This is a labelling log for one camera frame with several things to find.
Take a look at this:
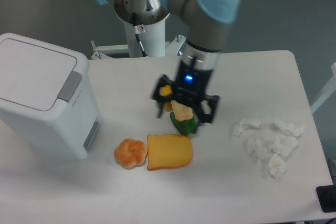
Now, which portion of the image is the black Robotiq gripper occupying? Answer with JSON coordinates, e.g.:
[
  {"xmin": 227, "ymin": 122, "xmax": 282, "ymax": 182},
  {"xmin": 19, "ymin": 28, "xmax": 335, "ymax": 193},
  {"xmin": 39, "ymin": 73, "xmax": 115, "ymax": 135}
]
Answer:
[{"xmin": 151, "ymin": 60, "xmax": 219, "ymax": 134}]

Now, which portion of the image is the white push-button trash can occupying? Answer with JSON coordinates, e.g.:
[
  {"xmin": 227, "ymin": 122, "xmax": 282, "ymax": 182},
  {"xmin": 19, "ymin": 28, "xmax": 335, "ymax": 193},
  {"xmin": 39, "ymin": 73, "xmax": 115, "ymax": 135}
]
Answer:
[{"xmin": 1, "ymin": 33, "xmax": 102, "ymax": 159}]

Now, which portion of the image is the yellow toy bell pepper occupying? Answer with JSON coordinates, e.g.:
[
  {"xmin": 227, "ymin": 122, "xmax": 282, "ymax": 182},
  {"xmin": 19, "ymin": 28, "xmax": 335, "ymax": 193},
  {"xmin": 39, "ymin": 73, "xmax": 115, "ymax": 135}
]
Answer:
[{"xmin": 160, "ymin": 85, "xmax": 173, "ymax": 112}]

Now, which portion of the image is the beige toy bread loaf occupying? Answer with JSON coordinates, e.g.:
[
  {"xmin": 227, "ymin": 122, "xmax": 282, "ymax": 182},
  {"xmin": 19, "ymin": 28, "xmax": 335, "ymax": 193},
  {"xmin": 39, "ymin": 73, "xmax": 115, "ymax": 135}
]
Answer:
[{"xmin": 171, "ymin": 100, "xmax": 193, "ymax": 122}]

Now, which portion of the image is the green toy bell pepper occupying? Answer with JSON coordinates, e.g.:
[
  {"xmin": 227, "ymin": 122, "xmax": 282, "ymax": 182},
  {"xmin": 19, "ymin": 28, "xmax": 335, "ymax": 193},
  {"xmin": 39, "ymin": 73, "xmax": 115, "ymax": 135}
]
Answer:
[{"xmin": 170, "ymin": 112, "xmax": 197, "ymax": 135}]

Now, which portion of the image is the toy toast slice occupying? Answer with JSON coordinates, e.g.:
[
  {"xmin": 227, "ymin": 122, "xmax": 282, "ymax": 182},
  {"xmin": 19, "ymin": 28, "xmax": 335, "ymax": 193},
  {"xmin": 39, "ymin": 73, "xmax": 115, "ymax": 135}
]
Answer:
[{"xmin": 147, "ymin": 134, "xmax": 193, "ymax": 171}]

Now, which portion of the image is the crumpled white tissue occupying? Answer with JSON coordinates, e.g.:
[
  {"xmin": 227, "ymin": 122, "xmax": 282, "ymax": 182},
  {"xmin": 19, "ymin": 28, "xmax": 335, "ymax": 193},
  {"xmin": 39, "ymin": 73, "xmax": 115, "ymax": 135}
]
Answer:
[
  {"xmin": 246, "ymin": 138, "xmax": 267, "ymax": 160},
  {"xmin": 271, "ymin": 135, "xmax": 299, "ymax": 157},
  {"xmin": 267, "ymin": 153, "xmax": 287, "ymax": 181},
  {"xmin": 231, "ymin": 118, "xmax": 261, "ymax": 141},
  {"xmin": 274, "ymin": 120, "xmax": 306, "ymax": 137}
]

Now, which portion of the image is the knotted toy bread roll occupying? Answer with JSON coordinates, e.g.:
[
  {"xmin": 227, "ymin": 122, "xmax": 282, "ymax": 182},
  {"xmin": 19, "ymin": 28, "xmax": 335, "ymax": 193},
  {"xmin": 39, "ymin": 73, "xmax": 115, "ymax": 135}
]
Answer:
[{"xmin": 113, "ymin": 138, "xmax": 148, "ymax": 169}]

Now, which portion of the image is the crumpled white tissue middle left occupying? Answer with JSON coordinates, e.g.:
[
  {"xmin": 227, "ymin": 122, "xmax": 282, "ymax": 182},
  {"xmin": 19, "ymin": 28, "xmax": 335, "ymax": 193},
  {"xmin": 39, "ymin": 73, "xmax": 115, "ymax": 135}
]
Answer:
[{"xmin": 246, "ymin": 138, "xmax": 267, "ymax": 160}]

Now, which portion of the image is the crumpled white tissue top right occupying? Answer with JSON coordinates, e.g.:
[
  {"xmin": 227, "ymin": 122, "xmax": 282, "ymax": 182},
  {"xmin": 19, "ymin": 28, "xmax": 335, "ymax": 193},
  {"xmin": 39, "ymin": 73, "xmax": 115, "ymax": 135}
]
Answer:
[{"xmin": 274, "ymin": 120, "xmax": 306, "ymax": 137}]

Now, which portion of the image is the crumpled white tissue middle right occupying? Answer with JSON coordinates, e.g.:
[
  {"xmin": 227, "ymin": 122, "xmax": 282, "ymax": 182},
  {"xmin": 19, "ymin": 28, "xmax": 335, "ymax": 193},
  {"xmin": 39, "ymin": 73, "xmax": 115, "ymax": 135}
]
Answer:
[{"xmin": 271, "ymin": 135, "xmax": 299, "ymax": 157}]

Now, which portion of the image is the crumpled white tissue bottom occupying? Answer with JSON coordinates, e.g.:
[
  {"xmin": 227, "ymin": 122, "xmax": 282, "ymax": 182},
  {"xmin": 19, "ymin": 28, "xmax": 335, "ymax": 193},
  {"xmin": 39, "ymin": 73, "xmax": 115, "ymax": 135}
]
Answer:
[{"xmin": 267, "ymin": 153, "xmax": 287, "ymax": 181}]

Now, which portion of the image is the black device at edge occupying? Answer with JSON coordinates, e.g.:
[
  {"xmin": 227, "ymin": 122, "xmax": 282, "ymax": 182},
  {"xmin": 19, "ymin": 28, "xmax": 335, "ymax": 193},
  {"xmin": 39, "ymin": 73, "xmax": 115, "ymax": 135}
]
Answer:
[{"xmin": 316, "ymin": 185, "xmax": 335, "ymax": 213}]

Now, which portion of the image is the white pedestal base frame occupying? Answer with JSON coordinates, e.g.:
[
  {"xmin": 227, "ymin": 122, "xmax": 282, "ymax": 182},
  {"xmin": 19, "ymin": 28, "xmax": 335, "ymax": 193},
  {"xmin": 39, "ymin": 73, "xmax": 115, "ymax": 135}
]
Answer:
[{"xmin": 91, "ymin": 34, "xmax": 186, "ymax": 59}]

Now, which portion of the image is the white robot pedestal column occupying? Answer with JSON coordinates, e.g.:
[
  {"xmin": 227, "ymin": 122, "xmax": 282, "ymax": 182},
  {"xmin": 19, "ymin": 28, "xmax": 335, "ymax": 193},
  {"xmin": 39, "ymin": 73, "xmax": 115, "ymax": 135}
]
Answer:
[{"xmin": 123, "ymin": 16, "xmax": 167, "ymax": 55}]

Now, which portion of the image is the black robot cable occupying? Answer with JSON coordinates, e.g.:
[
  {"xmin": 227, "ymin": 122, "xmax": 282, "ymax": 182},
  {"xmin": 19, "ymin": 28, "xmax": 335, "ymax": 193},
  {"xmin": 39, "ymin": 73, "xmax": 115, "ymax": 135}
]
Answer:
[{"xmin": 132, "ymin": 13, "xmax": 149, "ymax": 58}]

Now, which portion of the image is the white frame leg right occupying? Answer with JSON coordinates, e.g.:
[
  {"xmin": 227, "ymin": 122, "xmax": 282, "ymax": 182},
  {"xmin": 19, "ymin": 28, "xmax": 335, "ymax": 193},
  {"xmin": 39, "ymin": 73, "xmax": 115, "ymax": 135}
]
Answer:
[{"xmin": 310, "ymin": 62, "xmax": 335, "ymax": 114}]

